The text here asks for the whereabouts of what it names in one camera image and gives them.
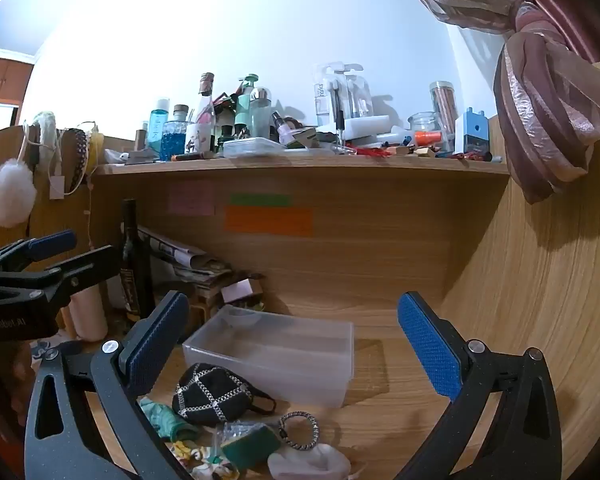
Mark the pink curtain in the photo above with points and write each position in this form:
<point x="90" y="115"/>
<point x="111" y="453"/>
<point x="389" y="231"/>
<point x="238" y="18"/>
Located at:
<point x="545" y="85"/>

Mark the yellow patterned cloth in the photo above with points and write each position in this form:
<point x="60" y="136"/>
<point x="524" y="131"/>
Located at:
<point x="200" y="460"/>

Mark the stack of newspapers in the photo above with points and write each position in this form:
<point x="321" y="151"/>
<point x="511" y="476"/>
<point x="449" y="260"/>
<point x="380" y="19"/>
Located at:
<point x="195" y="262"/>

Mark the glass jar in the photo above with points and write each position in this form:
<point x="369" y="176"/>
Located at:
<point x="424" y="124"/>

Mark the green pump bottle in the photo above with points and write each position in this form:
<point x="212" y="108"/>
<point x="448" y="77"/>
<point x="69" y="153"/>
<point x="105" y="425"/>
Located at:
<point x="247" y="102"/>

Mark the blue gel bottle with cork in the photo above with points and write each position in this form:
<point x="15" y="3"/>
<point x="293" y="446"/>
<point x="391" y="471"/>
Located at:
<point x="173" y="140"/>

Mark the green sticky note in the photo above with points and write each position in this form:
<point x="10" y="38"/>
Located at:
<point x="260" y="200"/>

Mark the flat clear plastic case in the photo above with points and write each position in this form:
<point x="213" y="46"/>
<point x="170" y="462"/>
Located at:
<point x="252" y="147"/>

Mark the white printed bottle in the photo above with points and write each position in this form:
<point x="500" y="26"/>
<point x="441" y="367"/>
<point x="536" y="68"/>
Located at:
<point x="198" y="139"/>

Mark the tall clear canister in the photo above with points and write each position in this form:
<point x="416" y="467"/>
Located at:
<point x="444" y="102"/>

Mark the small cardboard box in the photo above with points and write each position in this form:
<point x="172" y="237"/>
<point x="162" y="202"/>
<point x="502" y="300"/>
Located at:
<point x="241" y="290"/>

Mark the white paper tag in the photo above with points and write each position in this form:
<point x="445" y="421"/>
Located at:
<point x="56" y="188"/>

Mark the clear bottle with brown cap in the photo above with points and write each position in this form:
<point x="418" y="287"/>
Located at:
<point x="206" y="105"/>

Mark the white fluffy puff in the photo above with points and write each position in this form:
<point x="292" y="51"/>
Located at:
<point x="10" y="192"/>

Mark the wooden wall cabinet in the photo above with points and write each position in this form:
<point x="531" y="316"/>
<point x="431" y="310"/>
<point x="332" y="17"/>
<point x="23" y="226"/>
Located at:
<point x="2" y="77"/>

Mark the pale pink cylinder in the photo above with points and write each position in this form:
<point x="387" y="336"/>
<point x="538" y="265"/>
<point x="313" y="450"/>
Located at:
<point x="87" y="312"/>

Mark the tall blue liquid bottle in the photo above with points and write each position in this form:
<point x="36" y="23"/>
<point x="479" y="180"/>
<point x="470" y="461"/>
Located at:
<point x="158" y="127"/>

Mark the clear bottle with silver cap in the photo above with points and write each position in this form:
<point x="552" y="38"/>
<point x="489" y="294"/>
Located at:
<point x="261" y="112"/>

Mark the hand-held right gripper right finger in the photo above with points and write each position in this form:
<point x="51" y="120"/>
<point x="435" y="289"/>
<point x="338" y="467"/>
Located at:
<point x="427" y="347"/>

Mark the pink sticky note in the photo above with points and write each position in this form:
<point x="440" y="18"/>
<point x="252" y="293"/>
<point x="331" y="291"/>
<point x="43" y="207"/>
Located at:
<point x="192" y="199"/>

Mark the translucent plastic storage box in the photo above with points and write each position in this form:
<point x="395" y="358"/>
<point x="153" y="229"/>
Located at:
<point x="275" y="355"/>

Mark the green sponge in clear wrapper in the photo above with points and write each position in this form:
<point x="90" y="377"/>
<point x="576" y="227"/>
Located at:
<point x="250" y="442"/>

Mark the white soft pad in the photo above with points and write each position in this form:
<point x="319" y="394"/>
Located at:
<point x="310" y="462"/>

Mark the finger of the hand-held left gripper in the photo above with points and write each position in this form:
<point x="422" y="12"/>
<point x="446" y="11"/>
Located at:
<point x="87" y="266"/>
<point x="52" y="245"/>

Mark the beaded headband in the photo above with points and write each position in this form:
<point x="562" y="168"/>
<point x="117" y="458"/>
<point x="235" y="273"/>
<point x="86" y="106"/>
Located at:
<point x="82" y="155"/>

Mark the white foam block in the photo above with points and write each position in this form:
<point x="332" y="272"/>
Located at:
<point x="367" y="127"/>

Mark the orange capped tube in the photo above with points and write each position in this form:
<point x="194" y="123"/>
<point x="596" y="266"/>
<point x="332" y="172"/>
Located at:
<point x="426" y="138"/>

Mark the blue white pencil sharpener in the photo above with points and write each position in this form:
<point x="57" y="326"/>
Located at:
<point x="474" y="132"/>

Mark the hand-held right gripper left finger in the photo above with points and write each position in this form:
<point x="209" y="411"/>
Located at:
<point x="160" y="340"/>

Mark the green cloth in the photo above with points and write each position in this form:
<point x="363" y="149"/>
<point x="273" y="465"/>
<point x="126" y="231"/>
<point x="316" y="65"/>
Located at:
<point x="166" y="419"/>

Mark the clear acrylic brush organizer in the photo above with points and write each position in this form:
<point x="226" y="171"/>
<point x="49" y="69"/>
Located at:
<point x="340" y="95"/>

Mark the white plush headband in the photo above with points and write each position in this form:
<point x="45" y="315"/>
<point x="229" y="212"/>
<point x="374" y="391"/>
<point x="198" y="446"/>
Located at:
<point x="45" y="127"/>

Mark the dark glass bottle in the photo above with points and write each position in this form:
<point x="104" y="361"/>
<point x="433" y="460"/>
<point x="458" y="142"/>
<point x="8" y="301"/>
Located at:
<point x="132" y="260"/>

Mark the orange sticky note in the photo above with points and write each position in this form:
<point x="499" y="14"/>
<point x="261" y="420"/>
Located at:
<point x="269" y="222"/>

